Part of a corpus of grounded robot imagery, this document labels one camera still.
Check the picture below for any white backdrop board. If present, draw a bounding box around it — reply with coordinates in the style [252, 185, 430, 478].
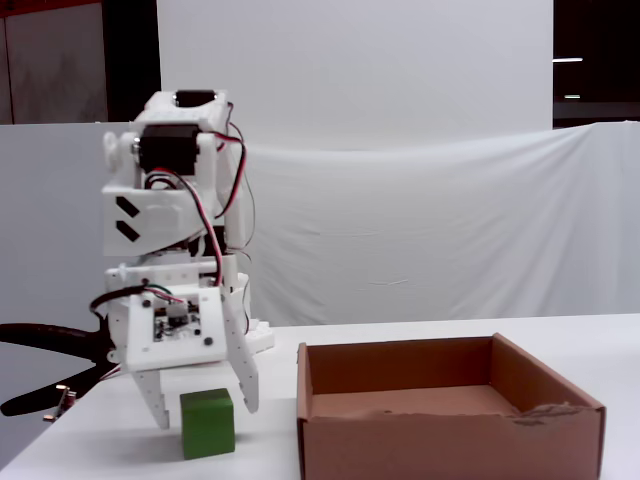
[156, 0, 555, 151]

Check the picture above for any large black spring clamp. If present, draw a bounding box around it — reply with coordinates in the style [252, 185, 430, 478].
[0, 322, 117, 417]

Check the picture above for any green cube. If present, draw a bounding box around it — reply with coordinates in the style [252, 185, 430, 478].
[179, 387, 236, 460]

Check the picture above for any red black arm servo cable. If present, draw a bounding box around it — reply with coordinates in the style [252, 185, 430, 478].
[149, 102, 256, 286]

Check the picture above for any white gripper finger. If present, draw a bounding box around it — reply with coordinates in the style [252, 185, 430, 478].
[130, 369, 172, 430]
[219, 285, 261, 415]

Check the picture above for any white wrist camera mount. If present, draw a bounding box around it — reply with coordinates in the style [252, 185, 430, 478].
[106, 285, 232, 374]

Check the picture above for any black camera cable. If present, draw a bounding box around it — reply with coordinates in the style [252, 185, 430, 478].
[89, 283, 151, 351]

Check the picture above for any grey partition panel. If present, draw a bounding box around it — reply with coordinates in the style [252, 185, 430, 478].
[0, 122, 151, 416]

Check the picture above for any brown cardboard box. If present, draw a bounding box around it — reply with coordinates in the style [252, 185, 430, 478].
[296, 332, 607, 480]

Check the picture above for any white backdrop cloth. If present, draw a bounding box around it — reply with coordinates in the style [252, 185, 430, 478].
[128, 119, 640, 327]

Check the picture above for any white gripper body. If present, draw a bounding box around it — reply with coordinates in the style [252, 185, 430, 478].
[103, 253, 238, 293]

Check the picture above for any brown wooden panel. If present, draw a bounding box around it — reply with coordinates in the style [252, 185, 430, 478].
[0, 0, 109, 125]

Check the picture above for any metal table clamp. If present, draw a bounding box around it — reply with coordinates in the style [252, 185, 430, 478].
[42, 383, 77, 420]

